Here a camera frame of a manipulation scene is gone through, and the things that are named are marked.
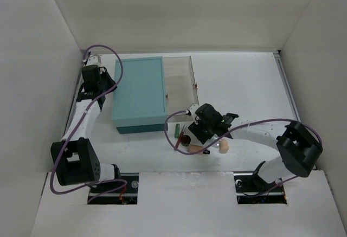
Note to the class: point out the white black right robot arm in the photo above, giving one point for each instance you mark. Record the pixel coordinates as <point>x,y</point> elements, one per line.
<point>298,146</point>

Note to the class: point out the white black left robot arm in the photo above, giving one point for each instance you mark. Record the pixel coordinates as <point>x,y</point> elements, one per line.
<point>75,160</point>

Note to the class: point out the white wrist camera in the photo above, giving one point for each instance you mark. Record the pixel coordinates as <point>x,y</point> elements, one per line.
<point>192,110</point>
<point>92,60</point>

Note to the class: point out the brown round jar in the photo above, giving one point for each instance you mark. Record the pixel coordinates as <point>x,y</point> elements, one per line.
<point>185,140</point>

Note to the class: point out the teal makeup box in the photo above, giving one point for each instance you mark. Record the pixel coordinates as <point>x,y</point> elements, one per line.
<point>139,102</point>

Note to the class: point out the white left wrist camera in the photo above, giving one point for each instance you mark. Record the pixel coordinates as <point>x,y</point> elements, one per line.
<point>92,60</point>

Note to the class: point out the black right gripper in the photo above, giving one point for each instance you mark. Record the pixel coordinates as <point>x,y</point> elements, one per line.
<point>196,128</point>

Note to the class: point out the clear plastic bottle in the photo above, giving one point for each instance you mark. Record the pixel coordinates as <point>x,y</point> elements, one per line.
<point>216,142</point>

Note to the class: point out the clear acrylic drawer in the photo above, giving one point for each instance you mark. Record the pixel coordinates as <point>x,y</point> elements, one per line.
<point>180,84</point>

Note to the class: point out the beige foundation bottle black cap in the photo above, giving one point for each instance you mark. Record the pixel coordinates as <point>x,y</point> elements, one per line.
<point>198,150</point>

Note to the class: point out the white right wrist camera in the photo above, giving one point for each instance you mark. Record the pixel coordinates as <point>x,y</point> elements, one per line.
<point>192,110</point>

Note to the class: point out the red makeup pencil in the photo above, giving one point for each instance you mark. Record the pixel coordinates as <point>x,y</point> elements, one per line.
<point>181,134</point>

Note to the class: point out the beige makeup sponge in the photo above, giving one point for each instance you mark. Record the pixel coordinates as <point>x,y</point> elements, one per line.
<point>224,146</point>

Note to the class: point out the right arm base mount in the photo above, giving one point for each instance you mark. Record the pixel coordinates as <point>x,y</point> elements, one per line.
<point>251,189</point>

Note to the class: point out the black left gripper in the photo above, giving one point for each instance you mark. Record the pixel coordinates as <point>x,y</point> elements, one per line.
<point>105,84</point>

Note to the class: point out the green tube left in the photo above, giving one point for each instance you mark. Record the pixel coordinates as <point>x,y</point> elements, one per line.
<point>177,130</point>

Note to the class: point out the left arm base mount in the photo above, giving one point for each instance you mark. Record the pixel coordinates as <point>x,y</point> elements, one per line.
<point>116,193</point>

